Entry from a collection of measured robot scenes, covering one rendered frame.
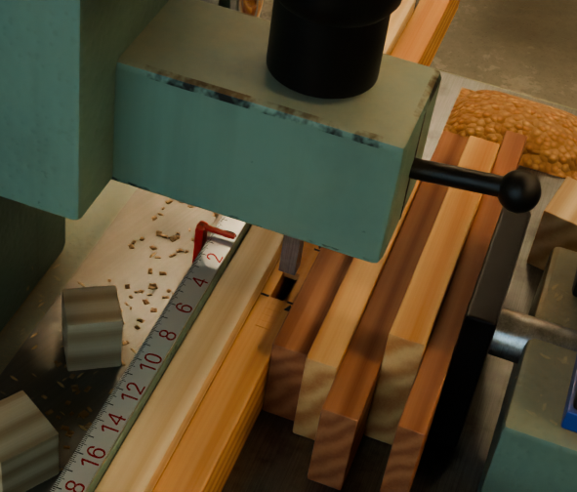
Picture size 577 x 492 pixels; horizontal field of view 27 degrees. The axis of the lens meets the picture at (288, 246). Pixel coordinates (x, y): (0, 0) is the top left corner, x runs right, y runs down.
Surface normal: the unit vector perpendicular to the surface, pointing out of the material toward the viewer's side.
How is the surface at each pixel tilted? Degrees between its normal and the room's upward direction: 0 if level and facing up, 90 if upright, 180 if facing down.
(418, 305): 0
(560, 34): 0
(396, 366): 90
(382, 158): 90
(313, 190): 90
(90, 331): 90
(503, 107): 12
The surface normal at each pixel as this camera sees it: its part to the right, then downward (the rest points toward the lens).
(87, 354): 0.24, 0.67
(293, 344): 0.12, -0.74
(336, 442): -0.32, 0.60
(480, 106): -0.22, -0.82
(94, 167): 0.94, 0.30
